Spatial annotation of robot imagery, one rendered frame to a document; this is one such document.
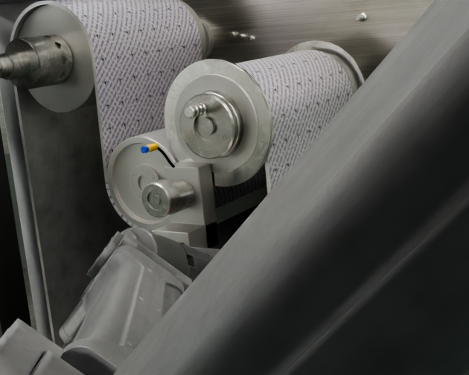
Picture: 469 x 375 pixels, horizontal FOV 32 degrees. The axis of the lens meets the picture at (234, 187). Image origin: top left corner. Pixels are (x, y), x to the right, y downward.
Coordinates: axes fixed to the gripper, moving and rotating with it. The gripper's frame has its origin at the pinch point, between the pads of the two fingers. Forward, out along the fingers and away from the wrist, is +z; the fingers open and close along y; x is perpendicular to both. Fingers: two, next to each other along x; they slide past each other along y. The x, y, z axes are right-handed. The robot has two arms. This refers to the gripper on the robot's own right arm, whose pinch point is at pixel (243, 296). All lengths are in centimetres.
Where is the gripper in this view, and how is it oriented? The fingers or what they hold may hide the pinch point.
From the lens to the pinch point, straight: 89.7
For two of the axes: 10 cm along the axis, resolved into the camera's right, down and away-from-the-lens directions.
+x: 1.7, -9.6, 2.2
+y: 8.4, 0.2, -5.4
